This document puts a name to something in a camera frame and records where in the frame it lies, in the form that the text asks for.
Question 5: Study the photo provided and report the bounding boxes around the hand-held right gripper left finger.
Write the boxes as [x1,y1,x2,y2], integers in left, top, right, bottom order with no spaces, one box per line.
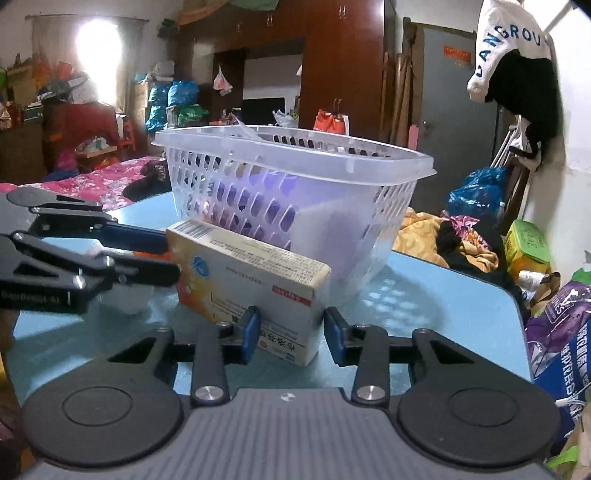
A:
[108,305,259,407]

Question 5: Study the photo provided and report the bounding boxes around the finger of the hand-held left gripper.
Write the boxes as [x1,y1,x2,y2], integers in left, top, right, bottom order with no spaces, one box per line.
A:
[0,232,182,289]
[28,205,171,256]

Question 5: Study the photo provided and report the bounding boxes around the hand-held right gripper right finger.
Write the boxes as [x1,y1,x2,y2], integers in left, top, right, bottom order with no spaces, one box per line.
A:
[323,306,476,407]

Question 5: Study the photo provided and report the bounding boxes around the white plastic roll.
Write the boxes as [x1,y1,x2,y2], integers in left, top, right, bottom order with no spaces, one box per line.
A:
[99,277,153,315]

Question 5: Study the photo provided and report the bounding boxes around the yellow white medicine box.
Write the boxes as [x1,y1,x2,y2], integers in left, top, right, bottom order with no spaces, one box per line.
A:
[165,219,332,367]

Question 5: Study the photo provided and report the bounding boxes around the clear plastic basket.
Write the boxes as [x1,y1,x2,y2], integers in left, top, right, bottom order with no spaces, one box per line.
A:
[153,124,437,308]

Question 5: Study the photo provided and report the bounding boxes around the black clothes pile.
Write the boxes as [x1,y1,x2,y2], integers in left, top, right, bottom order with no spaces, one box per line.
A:
[124,159,169,201]

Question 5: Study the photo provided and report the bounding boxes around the pink floral blanket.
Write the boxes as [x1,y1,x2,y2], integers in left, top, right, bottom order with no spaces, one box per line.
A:
[0,157,169,210]

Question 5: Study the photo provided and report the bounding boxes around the yellow orange blanket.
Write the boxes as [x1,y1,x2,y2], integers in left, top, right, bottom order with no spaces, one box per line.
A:
[392,212,499,273]

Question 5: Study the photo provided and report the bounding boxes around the blue plastic sack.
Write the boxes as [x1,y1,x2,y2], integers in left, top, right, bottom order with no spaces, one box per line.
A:
[147,83,169,132]
[167,80,200,108]

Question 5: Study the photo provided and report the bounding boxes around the green printed sack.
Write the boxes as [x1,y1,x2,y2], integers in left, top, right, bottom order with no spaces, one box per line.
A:
[178,105,209,127]

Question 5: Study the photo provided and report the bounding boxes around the dark clothes heap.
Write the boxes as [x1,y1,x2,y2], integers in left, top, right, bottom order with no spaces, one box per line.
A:
[436,222,522,287]

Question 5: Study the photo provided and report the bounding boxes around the black television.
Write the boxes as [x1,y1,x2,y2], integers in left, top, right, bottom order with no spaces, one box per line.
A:
[241,96,286,125]

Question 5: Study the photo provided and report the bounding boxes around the blue plastic bag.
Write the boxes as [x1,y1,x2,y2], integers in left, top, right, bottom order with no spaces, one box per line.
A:
[447,167,508,217]

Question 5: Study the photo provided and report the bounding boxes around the orange white plastic bag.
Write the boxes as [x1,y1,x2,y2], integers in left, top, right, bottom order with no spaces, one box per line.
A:
[314,108,349,136]

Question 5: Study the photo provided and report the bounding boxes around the green box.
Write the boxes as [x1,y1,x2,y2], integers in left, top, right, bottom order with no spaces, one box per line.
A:
[504,219,552,278]

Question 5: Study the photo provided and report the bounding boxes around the purple printed bag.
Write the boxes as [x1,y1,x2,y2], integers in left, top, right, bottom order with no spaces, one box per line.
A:
[526,272,591,384]

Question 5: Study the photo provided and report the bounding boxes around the blue shopping bag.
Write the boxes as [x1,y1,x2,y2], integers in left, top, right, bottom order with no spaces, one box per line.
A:
[536,318,591,435]

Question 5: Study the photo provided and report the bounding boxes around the folded metal stand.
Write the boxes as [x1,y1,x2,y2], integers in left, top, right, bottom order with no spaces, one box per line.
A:
[489,115,522,169]

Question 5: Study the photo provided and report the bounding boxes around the grey door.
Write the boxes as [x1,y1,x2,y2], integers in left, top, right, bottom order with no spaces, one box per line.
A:
[411,23,502,162]

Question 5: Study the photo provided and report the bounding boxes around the wooden sticks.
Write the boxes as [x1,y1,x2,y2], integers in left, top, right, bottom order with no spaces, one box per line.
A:
[394,18,419,144]

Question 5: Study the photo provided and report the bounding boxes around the brown wooden wardrobe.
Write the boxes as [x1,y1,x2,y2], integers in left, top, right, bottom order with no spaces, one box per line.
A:
[178,0,398,139]

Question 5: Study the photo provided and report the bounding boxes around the black garment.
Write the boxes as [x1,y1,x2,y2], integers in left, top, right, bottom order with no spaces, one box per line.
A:
[485,50,561,160]

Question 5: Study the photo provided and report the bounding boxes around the white hoodie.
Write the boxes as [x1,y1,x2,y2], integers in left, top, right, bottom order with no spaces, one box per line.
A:
[467,0,555,103]

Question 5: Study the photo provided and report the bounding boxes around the white charger cable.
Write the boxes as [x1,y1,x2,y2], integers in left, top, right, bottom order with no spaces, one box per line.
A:
[556,383,591,408]

